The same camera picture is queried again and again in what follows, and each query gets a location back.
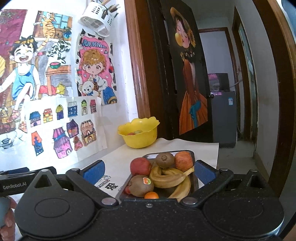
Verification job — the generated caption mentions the orange-red apple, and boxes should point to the orange-red apple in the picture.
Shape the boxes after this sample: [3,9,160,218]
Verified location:
[175,151,193,172]

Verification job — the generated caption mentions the curved ripe banana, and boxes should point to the curved ripe banana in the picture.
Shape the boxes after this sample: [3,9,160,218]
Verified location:
[168,177,191,202]

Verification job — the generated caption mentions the red cherry tomato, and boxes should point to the red cherry tomato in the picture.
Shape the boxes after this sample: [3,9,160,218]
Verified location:
[125,186,130,195]

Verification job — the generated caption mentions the dark red apple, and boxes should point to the dark red apple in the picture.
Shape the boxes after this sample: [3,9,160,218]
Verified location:
[130,157,152,176]

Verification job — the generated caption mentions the brown kiwi with sticker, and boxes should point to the brown kiwi with sticker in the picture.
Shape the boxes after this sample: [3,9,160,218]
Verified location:
[127,175,154,197]

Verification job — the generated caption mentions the small orange tangerine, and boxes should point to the small orange tangerine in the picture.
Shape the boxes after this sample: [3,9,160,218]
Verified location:
[144,192,159,199]

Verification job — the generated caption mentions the left human hand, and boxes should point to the left human hand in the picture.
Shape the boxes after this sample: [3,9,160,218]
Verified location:
[1,197,17,241]

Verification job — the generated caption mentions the colourful houses drawing sheet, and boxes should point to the colourful houses drawing sheet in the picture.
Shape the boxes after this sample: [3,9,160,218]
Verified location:
[22,96,107,163]

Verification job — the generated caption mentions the yellow plastic bowl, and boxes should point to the yellow plastic bowl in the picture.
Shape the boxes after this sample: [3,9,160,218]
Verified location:
[117,116,160,149]

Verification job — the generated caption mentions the dark grey washing machine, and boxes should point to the dark grey washing machine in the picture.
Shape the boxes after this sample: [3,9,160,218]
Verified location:
[212,91,237,148]

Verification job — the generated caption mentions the lady in orange dress painting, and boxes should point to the lady in orange dress painting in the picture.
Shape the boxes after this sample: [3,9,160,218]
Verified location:
[160,1,209,135]

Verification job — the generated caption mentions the black box on washer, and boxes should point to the black box on washer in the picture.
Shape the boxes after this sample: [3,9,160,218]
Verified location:
[208,73,230,92]

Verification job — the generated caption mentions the anime girl poster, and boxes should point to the anime girl poster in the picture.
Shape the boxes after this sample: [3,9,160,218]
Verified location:
[75,30,117,105]

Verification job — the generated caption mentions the boy and cat drawing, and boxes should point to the boy and cat drawing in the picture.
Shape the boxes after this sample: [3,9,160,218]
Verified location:
[1,9,73,151]

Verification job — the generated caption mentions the white wall pen holder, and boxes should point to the white wall pen holder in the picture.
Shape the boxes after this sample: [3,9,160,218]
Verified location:
[79,1,120,38]

